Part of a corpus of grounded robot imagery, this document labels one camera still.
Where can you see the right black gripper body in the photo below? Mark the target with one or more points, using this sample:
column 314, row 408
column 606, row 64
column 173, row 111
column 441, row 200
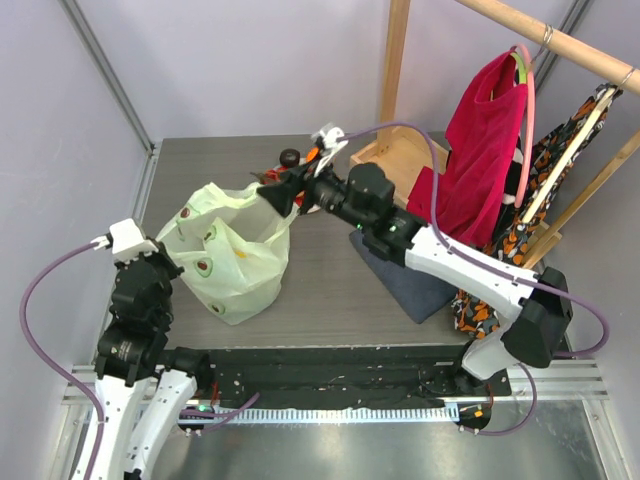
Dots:
column 304, row 189

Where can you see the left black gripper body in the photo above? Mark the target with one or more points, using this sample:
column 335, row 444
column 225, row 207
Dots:
column 167, row 269

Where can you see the green avocado print plastic bag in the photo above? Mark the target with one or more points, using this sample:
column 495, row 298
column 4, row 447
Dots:
column 202, row 238

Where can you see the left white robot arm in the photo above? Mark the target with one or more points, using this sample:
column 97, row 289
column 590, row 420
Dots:
column 140, row 387

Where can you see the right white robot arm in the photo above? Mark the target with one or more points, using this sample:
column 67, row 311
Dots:
column 534, row 308

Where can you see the red strawberries cluster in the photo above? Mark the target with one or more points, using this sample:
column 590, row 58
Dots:
column 269, row 176

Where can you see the dark brown plum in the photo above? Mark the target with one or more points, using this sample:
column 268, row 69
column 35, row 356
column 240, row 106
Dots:
column 289, row 158

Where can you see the wooden clothes rack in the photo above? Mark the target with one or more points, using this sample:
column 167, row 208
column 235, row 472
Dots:
column 402, row 152

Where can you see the orange fruit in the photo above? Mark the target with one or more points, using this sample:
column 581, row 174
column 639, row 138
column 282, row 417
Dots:
column 313, row 154

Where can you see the dark blue folded cloth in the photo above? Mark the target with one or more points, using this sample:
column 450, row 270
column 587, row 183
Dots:
column 419, row 294

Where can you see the red shirt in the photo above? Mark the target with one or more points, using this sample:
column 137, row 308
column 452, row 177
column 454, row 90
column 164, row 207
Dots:
column 482, row 135

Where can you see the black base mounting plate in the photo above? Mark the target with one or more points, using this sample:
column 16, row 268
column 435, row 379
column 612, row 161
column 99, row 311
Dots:
column 379, row 377

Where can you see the pink plastic hanger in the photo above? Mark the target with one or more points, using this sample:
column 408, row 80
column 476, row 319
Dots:
column 526, row 68

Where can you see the orange black patterned garment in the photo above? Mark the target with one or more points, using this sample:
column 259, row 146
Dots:
column 513, row 232

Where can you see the wooden hanger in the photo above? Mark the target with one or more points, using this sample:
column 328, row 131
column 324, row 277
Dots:
column 567, row 156

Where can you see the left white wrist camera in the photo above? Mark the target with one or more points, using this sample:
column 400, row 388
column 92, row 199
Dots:
column 127, row 242

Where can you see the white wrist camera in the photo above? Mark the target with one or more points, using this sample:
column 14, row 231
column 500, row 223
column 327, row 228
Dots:
column 330, row 140
column 127, row 242

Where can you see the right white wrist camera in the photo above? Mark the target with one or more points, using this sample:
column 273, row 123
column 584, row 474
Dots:
column 330, row 140

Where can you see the aluminium corner frame profile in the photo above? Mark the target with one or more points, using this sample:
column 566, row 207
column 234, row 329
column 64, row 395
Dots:
column 93, row 47

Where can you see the white slotted cable duct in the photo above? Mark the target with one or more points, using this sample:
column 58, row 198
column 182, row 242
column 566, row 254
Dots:
column 448, row 413

